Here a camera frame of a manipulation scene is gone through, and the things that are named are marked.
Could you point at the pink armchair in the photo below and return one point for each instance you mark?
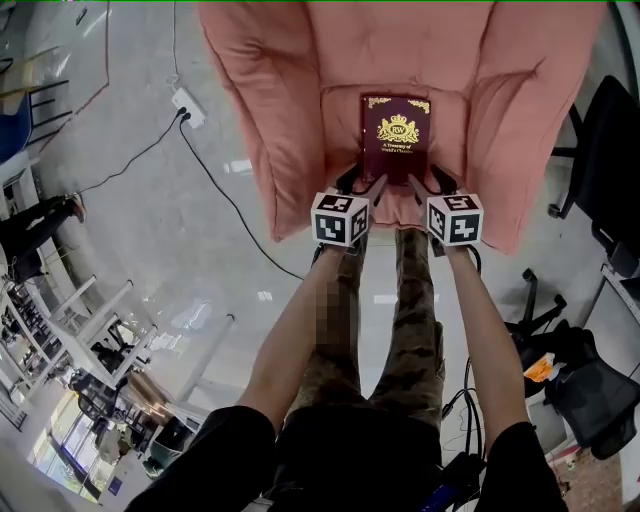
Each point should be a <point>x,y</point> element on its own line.
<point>280,100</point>

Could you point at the orange packet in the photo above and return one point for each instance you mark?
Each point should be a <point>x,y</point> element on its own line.
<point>539,369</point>

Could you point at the black hip-mounted tablet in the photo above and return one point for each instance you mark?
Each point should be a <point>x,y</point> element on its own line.
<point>455,480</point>

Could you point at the person in black shirt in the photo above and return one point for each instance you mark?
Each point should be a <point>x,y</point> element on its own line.
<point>350,465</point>

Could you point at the white power strip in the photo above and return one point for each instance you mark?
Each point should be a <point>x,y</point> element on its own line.
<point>187,105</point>

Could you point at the blue chair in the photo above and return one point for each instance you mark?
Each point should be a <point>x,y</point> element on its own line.
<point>10,130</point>

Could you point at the maroon hardcover book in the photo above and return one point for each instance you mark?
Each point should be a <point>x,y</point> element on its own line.
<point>395,165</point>

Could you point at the person's left forearm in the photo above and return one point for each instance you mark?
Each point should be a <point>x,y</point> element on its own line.
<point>290,340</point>

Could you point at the person's camouflage trousers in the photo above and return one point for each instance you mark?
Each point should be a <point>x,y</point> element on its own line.
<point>415,320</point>

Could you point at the person's right forearm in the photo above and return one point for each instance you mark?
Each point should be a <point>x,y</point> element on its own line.
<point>480,340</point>

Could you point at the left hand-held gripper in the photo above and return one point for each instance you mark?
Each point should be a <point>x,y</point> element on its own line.
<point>330,225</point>

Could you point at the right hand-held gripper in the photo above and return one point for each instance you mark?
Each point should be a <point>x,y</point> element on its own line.
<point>462,227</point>

